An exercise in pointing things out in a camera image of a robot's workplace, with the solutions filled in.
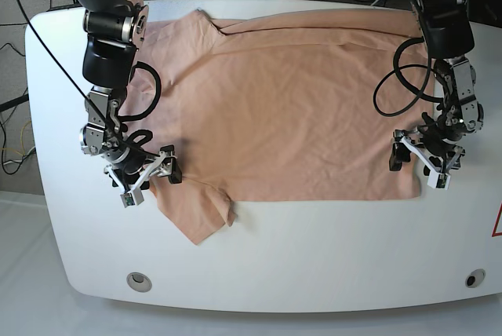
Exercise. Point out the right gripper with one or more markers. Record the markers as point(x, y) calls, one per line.
point(136, 172)

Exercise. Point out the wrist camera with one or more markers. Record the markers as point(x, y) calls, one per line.
point(438, 180)
point(132, 198)

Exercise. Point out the peach pink T-shirt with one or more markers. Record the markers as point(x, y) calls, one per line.
point(279, 108)

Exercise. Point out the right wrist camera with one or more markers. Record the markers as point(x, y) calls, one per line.
point(132, 198)

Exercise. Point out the right table cable grommet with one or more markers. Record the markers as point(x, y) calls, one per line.
point(475, 278)

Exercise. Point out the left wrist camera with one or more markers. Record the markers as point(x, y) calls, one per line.
point(438, 180)

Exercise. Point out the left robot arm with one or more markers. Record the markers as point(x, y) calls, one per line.
point(447, 36)

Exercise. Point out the red triangle warning sticker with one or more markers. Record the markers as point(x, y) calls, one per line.
point(497, 229)

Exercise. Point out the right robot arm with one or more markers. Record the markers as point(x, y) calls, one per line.
point(115, 32)

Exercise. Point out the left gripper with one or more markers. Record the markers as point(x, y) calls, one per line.
point(436, 154)

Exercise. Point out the table cable grommet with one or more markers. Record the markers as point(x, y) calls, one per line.
point(139, 282)
point(475, 278)

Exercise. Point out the left table cable grommet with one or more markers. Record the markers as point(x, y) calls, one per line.
point(139, 282)

